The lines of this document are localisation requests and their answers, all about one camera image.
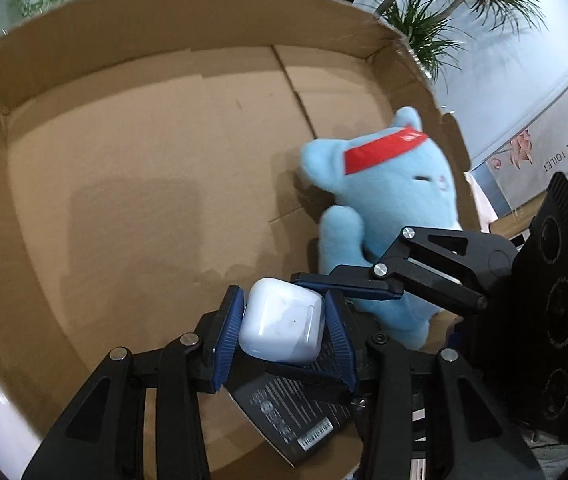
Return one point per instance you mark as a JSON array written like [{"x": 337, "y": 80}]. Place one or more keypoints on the black power bank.
[{"x": 284, "y": 412}]

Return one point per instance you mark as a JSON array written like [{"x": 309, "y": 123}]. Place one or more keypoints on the green palm plant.
[{"x": 428, "y": 20}]

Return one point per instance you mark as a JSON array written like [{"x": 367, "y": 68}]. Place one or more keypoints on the large cardboard box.
[{"x": 154, "y": 170}]

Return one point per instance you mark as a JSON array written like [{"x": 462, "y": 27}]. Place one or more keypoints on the blue plush toy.
[{"x": 388, "y": 185}]

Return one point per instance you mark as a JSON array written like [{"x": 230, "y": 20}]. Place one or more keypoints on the flower print wall banner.
[{"x": 548, "y": 145}]

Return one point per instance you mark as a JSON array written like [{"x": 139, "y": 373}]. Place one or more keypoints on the white earbuds case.
[{"x": 284, "y": 320}]

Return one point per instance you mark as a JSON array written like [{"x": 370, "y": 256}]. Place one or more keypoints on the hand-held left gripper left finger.
[{"x": 229, "y": 332}]

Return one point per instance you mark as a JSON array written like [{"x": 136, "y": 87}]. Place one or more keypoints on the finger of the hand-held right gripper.
[{"x": 433, "y": 260}]

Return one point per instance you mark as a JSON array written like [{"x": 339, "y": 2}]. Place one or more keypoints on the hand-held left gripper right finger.
[{"x": 340, "y": 345}]

